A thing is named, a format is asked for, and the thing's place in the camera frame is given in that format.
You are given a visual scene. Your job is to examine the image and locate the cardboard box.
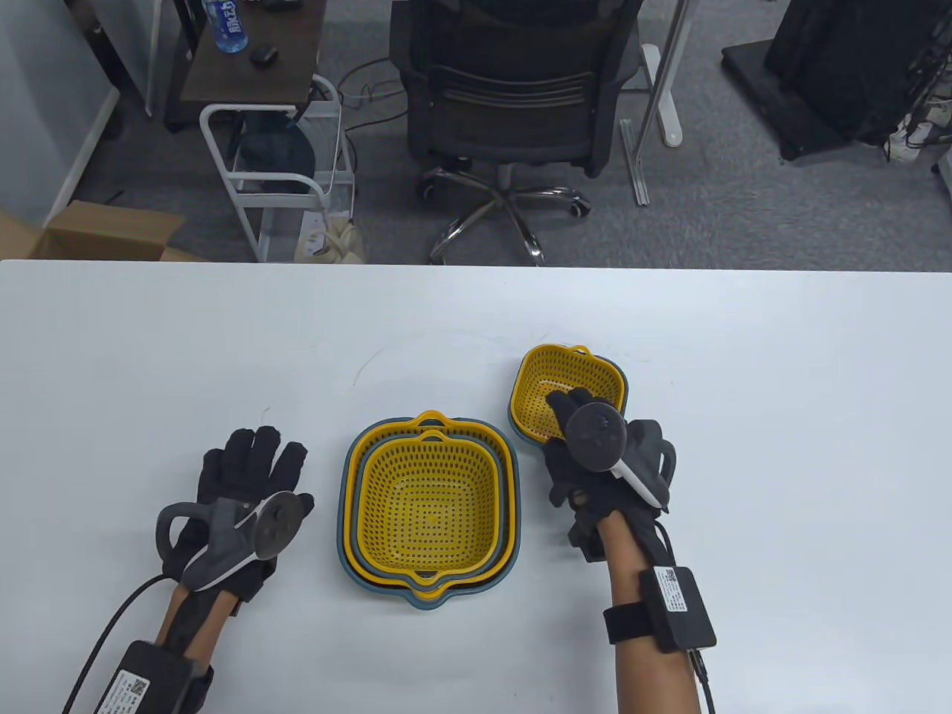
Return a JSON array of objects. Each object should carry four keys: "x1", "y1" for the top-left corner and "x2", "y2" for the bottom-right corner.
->
[{"x1": 0, "y1": 199, "x2": 209, "y2": 261}]

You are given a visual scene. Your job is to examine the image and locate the large yellow drain basket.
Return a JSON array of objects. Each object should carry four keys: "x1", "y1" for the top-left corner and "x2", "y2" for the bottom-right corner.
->
[{"x1": 344, "y1": 409, "x2": 519, "y2": 596}]

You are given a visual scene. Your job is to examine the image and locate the medium blue basin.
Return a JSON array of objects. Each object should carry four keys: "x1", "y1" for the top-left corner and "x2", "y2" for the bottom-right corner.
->
[{"x1": 353, "y1": 439, "x2": 512, "y2": 596}]

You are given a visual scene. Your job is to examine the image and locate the black glove cable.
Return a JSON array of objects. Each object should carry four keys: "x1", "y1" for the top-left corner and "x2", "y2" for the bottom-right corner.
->
[
  {"x1": 654, "y1": 521, "x2": 718, "y2": 714},
  {"x1": 63, "y1": 574, "x2": 176, "y2": 714}
]

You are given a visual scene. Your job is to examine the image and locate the small yellow drain basket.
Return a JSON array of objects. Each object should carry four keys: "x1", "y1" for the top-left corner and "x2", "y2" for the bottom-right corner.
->
[{"x1": 512, "y1": 344, "x2": 625, "y2": 441}]

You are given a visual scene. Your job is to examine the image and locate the small blue basin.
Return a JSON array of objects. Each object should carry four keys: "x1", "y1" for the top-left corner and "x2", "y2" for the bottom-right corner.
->
[{"x1": 508, "y1": 353, "x2": 630, "y2": 447}]

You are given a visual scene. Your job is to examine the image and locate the person's left forearm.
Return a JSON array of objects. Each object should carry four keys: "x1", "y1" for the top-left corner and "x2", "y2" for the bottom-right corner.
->
[{"x1": 152, "y1": 584, "x2": 235, "y2": 663}]

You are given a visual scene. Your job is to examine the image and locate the dark wooden side table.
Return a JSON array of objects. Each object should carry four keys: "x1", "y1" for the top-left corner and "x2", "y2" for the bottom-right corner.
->
[{"x1": 164, "y1": 0, "x2": 328, "y2": 133}]

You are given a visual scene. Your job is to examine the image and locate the blue label water bottle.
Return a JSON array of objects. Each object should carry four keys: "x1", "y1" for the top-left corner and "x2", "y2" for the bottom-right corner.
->
[{"x1": 202, "y1": 0, "x2": 248, "y2": 54}]

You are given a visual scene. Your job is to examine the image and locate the large blue basin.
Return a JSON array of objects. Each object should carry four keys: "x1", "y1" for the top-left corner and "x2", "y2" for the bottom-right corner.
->
[{"x1": 337, "y1": 416, "x2": 521, "y2": 612}]

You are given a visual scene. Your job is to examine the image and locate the person's left hand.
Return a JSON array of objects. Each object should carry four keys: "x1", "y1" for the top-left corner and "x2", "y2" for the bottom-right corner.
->
[{"x1": 162, "y1": 426, "x2": 315, "y2": 603}]

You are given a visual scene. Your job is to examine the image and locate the black office chair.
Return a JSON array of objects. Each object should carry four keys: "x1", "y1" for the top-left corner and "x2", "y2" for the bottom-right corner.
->
[{"x1": 388, "y1": 0, "x2": 646, "y2": 266}]

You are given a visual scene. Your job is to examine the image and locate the black bag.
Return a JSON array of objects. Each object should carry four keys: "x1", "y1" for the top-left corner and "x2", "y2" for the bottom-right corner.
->
[{"x1": 237, "y1": 128, "x2": 317, "y2": 194}]

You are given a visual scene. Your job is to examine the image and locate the person's right hand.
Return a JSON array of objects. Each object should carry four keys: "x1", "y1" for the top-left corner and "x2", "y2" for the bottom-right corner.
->
[{"x1": 541, "y1": 387, "x2": 678, "y2": 562}]

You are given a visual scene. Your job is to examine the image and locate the aluminium rails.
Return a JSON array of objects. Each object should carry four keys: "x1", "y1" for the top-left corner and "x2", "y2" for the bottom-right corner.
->
[{"x1": 620, "y1": 119, "x2": 652, "y2": 207}]

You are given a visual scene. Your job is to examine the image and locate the medium yellow drain basket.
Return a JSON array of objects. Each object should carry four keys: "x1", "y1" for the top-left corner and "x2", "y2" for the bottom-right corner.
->
[{"x1": 358, "y1": 430, "x2": 499, "y2": 575}]

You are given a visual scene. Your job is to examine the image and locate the grey hand tracker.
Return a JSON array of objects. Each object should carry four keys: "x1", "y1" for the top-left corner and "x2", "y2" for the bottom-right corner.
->
[
  {"x1": 564, "y1": 402, "x2": 678, "y2": 510},
  {"x1": 155, "y1": 491, "x2": 309, "y2": 592}
]

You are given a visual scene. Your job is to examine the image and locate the black covered equipment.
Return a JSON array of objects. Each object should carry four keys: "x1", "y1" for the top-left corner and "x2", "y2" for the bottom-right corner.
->
[{"x1": 721, "y1": 0, "x2": 952, "y2": 163}]

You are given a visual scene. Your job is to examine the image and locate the white metal stand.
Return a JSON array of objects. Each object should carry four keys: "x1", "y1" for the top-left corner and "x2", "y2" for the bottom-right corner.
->
[{"x1": 621, "y1": 0, "x2": 696, "y2": 148}]

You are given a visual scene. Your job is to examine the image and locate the person's right forearm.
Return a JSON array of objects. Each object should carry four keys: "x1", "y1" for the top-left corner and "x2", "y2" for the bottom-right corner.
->
[{"x1": 599, "y1": 513, "x2": 704, "y2": 714}]

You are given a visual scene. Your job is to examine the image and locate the black wrist sensor box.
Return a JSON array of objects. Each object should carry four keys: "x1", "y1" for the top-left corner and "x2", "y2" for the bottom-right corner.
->
[
  {"x1": 602, "y1": 567, "x2": 718, "y2": 654},
  {"x1": 93, "y1": 641, "x2": 216, "y2": 714}
]

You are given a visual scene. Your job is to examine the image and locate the grey floor cable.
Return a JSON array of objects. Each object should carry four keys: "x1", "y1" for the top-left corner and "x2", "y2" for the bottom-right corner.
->
[{"x1": 338, "y1": 56, "x2": 406, "y2": 131}]

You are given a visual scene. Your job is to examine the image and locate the white utility cart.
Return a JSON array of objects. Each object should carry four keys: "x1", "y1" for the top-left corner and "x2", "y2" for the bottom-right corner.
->
[{"x1": 199, "y1": 73, "x2": 356, "y2": 263}]

